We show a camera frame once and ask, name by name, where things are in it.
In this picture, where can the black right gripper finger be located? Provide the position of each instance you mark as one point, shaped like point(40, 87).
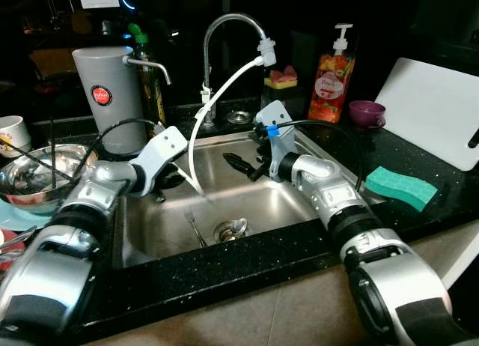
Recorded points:
point(245, 170)
point(236, 158)

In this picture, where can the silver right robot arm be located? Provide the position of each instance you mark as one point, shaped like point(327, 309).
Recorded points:
point(389, 286)

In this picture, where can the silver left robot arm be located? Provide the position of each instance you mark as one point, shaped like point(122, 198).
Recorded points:
point(45, 263)

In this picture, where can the stainless steel sink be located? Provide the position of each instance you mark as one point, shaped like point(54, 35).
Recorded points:
point(262, 204)

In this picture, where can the round chrome sink cap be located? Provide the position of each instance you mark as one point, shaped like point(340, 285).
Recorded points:
point(239, 117)

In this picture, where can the metal fork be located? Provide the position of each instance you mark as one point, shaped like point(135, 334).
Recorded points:
point(193, 226)

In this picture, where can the sink drain strainer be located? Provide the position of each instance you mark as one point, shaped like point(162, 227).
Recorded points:
point(223, 234)

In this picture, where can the yellow red sponge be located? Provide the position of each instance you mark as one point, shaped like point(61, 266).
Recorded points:
point(281, 80)

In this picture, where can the grey water filter canister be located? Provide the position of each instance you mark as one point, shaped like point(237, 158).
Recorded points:
point(105, 121)

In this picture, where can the orange pump soap bottle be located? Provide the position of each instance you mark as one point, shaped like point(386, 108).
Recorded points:
point(331, 84)

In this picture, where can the purple cup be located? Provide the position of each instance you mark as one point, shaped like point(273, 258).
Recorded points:
point(365, 112)

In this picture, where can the stainless steel bowl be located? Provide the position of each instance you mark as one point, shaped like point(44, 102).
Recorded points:
point(37, 181)

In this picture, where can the green wavy sponge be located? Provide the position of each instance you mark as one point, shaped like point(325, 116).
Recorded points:
point(400, 185)

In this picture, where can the green capped oil bottle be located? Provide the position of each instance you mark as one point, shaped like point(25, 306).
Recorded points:
point(138, 39)

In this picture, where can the teal plate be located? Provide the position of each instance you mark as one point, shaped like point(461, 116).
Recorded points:
point(22, 217)

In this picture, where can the metal tongs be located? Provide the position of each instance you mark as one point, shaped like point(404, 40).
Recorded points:
point(19, 237)

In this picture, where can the white printed cup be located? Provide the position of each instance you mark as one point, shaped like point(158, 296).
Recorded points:
point(11, 132)

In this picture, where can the white cutting board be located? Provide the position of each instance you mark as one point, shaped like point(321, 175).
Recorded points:
point(434, 106)

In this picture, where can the red plate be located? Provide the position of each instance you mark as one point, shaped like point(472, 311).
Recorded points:
point(4, 256)

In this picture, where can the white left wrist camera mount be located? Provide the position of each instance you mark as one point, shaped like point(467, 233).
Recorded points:
point(166, 147)

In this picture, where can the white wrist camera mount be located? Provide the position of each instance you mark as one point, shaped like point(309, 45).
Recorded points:
point(166, 147)
point(278, 117)

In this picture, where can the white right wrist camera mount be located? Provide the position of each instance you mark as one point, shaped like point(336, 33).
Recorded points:
point(278, 117)

